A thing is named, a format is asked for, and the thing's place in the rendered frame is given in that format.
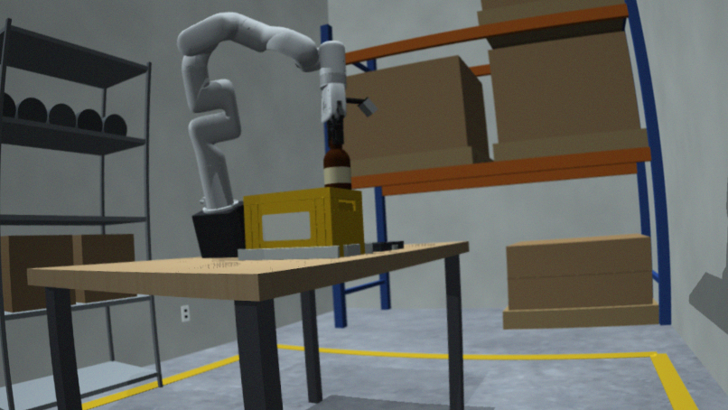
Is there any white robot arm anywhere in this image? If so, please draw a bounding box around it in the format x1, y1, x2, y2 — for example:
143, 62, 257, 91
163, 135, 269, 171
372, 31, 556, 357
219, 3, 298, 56
177, 13, 347, 213

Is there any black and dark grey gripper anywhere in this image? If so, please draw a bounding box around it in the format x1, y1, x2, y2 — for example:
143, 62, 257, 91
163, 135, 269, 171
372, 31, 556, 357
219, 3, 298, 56
321, 82, 347, 147

